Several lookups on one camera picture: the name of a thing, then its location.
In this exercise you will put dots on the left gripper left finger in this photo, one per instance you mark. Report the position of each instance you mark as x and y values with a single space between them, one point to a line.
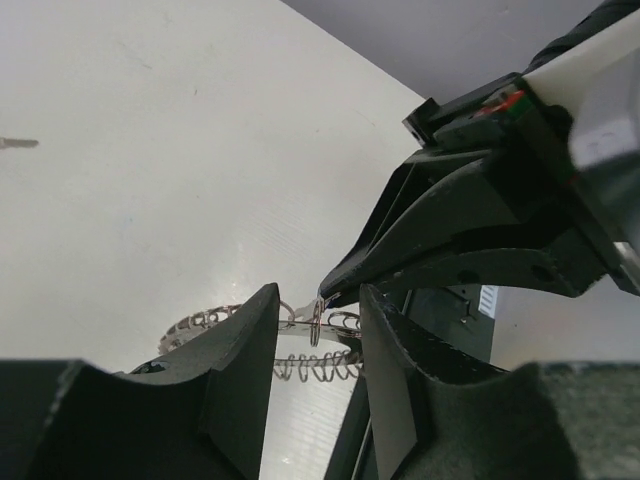
198 412

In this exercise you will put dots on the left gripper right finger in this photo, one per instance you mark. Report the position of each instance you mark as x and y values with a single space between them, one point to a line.
542 420

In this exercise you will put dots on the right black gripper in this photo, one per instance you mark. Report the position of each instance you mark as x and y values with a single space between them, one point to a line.
490 197

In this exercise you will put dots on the metal disc keyring holder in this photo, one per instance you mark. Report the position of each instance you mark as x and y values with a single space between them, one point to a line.
341 328

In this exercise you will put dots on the key with solid blue tag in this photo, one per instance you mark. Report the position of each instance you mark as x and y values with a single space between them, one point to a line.
327 301

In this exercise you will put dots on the key with green tag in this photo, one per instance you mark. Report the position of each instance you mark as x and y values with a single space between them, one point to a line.
16 143

